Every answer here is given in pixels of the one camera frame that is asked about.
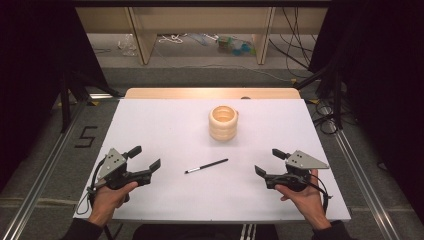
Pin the black makeup brush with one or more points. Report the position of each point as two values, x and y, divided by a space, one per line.
206 165

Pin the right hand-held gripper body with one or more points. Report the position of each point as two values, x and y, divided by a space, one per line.
301 160

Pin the cream ringed cup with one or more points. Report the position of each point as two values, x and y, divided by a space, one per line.
222 131

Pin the person's black striped pants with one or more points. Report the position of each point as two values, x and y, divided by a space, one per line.
200 233

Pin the colourful toy box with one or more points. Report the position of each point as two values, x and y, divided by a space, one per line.
225 44

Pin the blue plastic object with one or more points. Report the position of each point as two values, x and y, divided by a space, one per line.
243 49

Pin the clear plastic bag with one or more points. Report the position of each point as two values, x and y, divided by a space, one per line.
127 45

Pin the wooden shelf unit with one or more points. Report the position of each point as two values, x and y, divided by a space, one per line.
143 46

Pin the white board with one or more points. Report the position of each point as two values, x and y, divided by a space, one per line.
166 133

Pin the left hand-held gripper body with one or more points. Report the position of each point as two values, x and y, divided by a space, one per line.
111 165

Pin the metal floor rail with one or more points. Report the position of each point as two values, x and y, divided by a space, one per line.
43 176
360 170

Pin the person's left hand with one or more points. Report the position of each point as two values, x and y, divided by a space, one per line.
106 201

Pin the black curtain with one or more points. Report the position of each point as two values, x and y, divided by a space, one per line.
383 83
33 66

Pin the person's right hand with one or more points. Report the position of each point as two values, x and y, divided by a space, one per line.
308 203

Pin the black metal stand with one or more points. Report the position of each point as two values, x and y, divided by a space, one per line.
65 103
337 100

